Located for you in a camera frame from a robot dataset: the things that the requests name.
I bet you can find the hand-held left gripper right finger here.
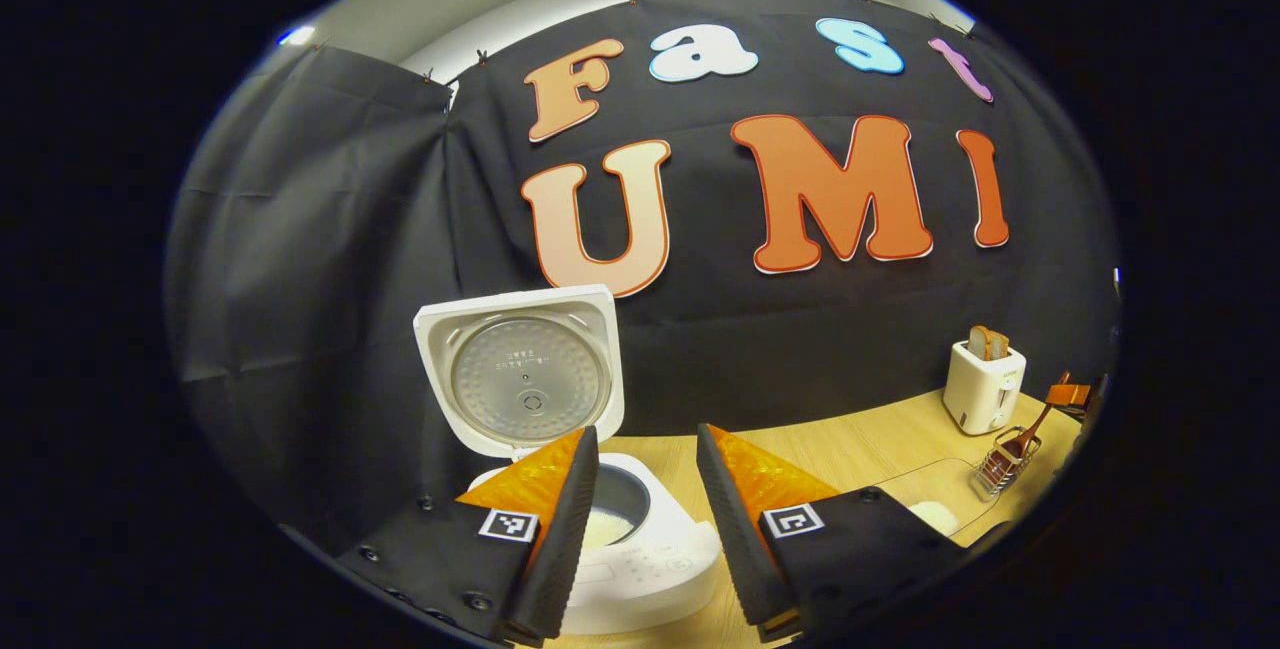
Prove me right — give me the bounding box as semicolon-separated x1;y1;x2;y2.
697;423;966;642

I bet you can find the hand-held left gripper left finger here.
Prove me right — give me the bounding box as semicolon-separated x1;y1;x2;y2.
335;426;601;648

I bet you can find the brown wooden spoon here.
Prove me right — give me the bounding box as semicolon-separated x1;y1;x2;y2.
1000;401;1056;460

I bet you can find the metal wire chopstick holder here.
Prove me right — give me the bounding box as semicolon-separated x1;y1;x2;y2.
972;426;1043;500

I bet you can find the white rice cooker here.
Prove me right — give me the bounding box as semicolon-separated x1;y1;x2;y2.
413;284;723;636

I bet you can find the heap of white rice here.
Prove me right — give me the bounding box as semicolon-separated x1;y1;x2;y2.
905;501;961;536

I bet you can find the white toaster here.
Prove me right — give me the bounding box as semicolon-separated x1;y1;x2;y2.
943;337;1028;436

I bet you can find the black backdrop cloth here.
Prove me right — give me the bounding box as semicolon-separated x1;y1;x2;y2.
165;0;1121;570

